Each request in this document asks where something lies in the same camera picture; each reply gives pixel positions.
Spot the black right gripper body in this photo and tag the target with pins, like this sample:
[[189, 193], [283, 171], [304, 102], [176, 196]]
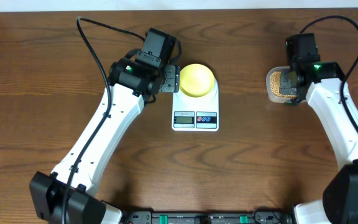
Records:
[[284, 84]]

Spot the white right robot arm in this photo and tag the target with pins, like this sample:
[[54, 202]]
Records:
[[322, 85]]

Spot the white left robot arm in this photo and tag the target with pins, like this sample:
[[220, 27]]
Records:
[[66, 195]]

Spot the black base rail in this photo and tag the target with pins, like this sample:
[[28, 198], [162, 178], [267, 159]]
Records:
[[262, 215]]

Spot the clear plastic soybean container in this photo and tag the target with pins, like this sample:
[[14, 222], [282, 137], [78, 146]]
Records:
[[273, 82]]

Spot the white digital kitchen scale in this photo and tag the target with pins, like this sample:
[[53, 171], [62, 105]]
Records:
[[196, 114]]

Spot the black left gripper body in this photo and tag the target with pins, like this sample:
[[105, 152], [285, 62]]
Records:
[[171, 83]]

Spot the yellow plastic bowl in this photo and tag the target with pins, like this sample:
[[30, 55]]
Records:
[[196, 80]]

